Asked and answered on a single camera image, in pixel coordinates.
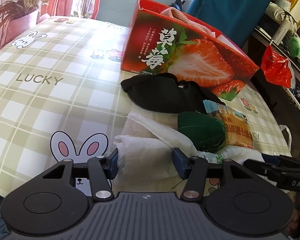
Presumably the green knitted cloth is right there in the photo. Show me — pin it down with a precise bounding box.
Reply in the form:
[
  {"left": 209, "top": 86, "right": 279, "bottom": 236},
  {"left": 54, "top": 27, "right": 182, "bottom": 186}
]
[{"left": 178, "top": 112, "right": 226, "bottom": 153}]

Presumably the white green printed plastic bag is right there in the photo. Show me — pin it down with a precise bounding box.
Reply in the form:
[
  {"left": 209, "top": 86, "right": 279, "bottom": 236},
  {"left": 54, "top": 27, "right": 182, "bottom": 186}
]
[{"left": 198, "top": 146, "right": 264, "bottom": 165}]

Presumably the packaged bread snack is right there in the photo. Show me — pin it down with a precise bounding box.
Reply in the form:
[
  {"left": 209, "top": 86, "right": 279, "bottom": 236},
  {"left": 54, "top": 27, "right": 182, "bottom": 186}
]
[{"left": 203, "top": 100, "right": 253, "bottom": 148}]

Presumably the black eye mask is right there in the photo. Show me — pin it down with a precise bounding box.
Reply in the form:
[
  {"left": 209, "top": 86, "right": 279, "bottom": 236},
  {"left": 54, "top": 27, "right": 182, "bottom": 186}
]
[{"left": 121, "top": 73, "right": 224, "bottom": 114}]

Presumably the plaid bunny tablecloth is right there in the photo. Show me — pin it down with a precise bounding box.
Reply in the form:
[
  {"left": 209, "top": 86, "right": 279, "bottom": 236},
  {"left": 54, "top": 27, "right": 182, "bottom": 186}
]
[{"left": 0, "top": 16, "right": 292, "bottom": 198}]

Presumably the red plastic bag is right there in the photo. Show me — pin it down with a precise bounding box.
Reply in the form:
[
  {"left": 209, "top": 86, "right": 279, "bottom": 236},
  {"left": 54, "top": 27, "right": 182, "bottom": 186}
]
[{"left": 261, "top": 45, "right": 295, "bottom": 89}]

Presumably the red strawberry cardboard box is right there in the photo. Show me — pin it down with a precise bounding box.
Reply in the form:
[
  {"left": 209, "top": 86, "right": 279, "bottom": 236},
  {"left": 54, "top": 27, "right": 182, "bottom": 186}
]
[{"left": 121, "top": 0, "right": 259, "bottom": 101}]

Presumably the cluttered side shelf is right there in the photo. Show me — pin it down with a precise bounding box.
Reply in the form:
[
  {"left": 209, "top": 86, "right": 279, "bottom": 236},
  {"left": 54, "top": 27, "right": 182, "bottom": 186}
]
[{"left": 253, "top": 0, "right": 300, "bottom": 111}]

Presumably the white tube bottle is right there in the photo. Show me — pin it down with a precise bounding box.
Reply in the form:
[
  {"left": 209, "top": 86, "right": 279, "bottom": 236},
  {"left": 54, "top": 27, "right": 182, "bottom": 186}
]
[{"left": 271, "top": 18, "right": 291, "bottom": 45}]

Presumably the pink knitted cloth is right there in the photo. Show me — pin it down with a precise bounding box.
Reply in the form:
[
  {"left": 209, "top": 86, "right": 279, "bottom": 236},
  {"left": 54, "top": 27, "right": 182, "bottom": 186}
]
[{"left": 161, "top": 7, "right": 216, "bottom": 38}]

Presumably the teal curtain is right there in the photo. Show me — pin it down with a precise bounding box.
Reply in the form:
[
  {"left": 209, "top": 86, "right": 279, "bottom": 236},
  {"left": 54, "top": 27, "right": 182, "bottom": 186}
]
[{"left": 187, "top": 0, "right": 271, "bottom": 47}]

